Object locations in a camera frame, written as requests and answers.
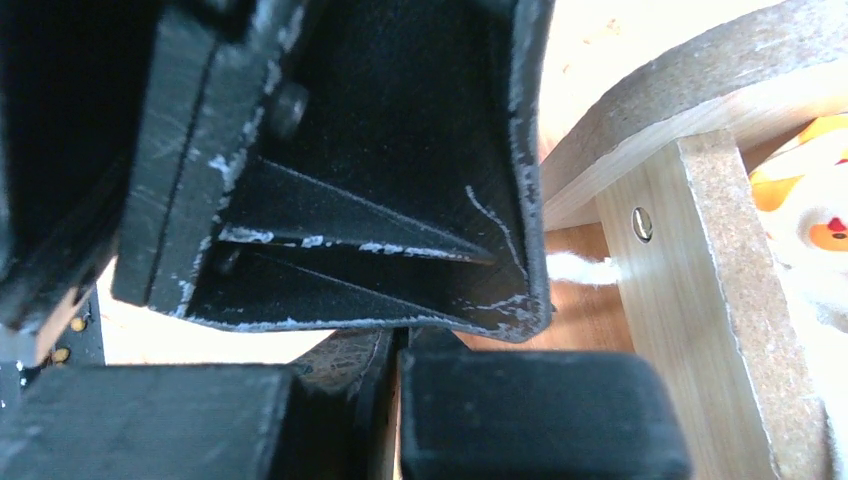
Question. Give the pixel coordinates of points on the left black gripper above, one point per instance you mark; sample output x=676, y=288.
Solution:
x=86, y=156

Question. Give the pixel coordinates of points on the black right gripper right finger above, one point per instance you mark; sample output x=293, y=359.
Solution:
x=468, y=414

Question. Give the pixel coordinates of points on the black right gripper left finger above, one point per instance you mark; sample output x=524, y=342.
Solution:
x=316, y=418

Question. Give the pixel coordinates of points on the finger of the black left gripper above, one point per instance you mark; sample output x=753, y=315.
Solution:
x=311, y=165

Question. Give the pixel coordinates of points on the wooden pet bed frame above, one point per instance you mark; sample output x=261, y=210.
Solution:
x=657, y=160

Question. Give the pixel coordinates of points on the yellow duck print blanket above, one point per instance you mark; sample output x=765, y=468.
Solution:
x=800, y=193

